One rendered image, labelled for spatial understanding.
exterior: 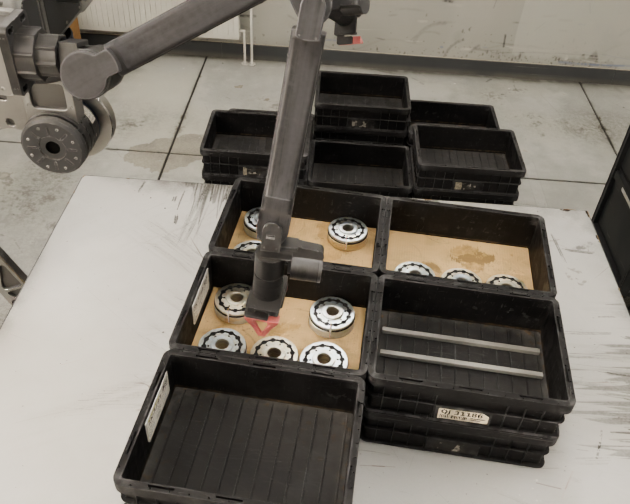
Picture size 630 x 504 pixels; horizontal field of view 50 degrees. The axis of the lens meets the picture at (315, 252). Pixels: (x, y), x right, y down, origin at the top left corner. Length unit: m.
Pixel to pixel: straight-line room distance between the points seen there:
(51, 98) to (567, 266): 1.42
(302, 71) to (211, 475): 0.74
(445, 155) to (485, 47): 1.84
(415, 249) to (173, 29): 0.90
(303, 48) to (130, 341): 0.89
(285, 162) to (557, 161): 2.84
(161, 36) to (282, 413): 0.74
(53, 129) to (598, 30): 3.69
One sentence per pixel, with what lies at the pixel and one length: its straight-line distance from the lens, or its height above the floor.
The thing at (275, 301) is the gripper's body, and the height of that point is 1.04.
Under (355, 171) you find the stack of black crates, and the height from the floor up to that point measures 0.38.
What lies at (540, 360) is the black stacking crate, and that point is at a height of 0.83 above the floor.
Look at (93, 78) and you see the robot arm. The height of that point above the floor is 1.44.
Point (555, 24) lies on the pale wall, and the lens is 4.60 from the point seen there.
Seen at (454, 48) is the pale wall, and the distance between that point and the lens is 4.54.
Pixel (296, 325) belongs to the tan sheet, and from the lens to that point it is 1.55.
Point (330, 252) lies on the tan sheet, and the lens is 1.73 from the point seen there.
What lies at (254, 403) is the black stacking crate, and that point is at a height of 0.83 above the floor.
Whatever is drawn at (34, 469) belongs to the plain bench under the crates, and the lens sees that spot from 1.56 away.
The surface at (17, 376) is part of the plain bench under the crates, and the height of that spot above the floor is 0.70.
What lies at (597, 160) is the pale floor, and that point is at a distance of 4.00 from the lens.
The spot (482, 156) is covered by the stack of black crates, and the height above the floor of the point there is 0.49.
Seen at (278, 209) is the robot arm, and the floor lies 1.24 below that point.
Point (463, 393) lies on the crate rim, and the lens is 1.36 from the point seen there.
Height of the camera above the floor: 1.97
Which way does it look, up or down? 41 degrees down
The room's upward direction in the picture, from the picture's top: 4 degrees clockwise
